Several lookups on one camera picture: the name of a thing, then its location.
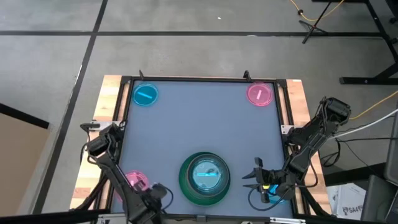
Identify hanging yellow cable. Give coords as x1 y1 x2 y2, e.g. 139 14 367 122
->
289 0 345 23

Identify black desk frame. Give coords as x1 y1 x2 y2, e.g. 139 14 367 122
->
338 0 398 85

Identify green bowl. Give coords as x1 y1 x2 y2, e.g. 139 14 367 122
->
178 151 231 207

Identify black metal table frame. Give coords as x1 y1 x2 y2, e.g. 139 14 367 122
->
110 70 296 219

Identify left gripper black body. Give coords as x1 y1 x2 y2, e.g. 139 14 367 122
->
149 182 170 203

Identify dark grey chair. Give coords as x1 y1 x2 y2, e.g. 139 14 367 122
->
360 108 398 224

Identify silver bar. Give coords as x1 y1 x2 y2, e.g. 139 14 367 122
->
269 217 307 224

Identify white cardboard box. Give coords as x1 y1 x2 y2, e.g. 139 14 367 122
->
325 182 367 222

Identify black cable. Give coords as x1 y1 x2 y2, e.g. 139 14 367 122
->
320 136 389 170

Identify brown board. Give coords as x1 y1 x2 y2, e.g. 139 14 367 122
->
0 104 50 215

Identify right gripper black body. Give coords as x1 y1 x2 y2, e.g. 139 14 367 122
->
254 157 296 203

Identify clear pink plastic plate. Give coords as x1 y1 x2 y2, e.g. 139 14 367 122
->
246 82 274 107

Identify white cable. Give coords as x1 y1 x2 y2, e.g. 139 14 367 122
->
329 108 398 140

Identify black stand legs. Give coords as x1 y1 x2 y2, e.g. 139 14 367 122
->
298 0 335 44

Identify clear blue plastic plate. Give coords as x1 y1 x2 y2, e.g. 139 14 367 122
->
267 184 289 205
132 82 159 107
192 159 223 193

